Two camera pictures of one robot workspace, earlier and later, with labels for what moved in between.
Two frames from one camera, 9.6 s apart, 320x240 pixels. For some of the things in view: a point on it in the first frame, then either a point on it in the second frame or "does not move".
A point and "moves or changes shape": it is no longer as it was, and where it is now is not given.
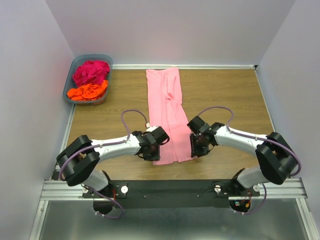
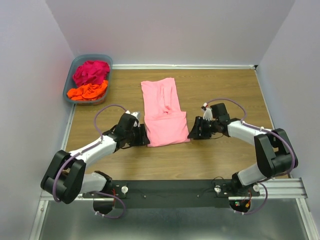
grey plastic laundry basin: x=78 y=60 does not move
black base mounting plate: x=168 y=194 does not move
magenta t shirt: x=91 y=72 does not move
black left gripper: x=152 y=152 → x=143 y=135
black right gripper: x=198 y=149 → x=200 y=127
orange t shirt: x=88 y=92 does not move
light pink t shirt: x=166 y=111 moves or changes shape
